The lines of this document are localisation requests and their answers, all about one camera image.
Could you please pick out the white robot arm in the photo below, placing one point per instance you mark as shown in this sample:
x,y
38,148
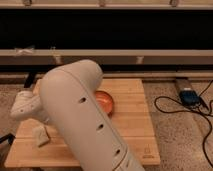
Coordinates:
x,y
67,100

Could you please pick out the orange bowl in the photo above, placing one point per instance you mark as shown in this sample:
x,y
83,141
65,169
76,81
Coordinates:
x,y
106,102

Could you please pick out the beige sponge block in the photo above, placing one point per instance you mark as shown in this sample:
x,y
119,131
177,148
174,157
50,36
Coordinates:
x,y
40,135

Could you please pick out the blue power adapter box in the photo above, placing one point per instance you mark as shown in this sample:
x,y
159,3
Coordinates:
x,y
189,97

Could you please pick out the black clamp at left edge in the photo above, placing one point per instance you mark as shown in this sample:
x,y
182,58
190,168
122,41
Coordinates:
x,y
8,137

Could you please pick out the black table leg bracket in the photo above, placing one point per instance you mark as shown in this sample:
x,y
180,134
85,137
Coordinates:
x,y
30,79

